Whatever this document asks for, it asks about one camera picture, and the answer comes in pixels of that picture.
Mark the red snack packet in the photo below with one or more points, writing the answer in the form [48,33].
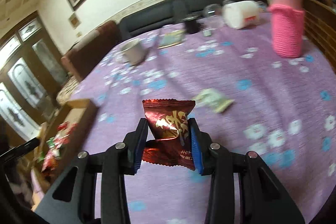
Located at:
[57,146]

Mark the white mug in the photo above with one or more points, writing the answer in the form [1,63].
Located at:
[133,51]

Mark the small card booklet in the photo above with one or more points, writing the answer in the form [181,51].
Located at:
[171,39]

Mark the wooden glass door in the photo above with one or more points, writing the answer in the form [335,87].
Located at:
[31,77]

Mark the small wall plaque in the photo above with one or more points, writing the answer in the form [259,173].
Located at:
[74,21]

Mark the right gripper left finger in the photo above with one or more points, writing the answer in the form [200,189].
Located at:
[92,188]

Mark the black sofa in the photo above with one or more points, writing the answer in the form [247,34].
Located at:
[164,13]

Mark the pink knitted covered jar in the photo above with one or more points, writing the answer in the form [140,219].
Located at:
[287,19]

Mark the white plastic canister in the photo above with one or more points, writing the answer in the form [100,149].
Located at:
[239,15]

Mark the patterned cushion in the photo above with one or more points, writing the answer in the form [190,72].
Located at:
[67,90]

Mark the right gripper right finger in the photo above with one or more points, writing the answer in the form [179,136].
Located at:
[263,198]

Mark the cardboard box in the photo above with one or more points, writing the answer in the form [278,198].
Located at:
[83,112]

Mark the dark red candy packet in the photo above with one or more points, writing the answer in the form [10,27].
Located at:
[168,122]

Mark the pale green snack packet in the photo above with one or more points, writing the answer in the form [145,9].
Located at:
[213,99]

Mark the clear glass jar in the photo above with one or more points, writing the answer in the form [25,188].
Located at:
[213,16]

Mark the brown armchair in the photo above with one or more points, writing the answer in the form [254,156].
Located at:
[84,55]

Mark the purple floral tablecloth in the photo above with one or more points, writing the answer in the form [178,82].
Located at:
[247,98]

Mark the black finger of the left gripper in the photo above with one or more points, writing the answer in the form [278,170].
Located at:
[21,150]

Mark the black small object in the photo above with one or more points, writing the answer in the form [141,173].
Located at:
[191,25]

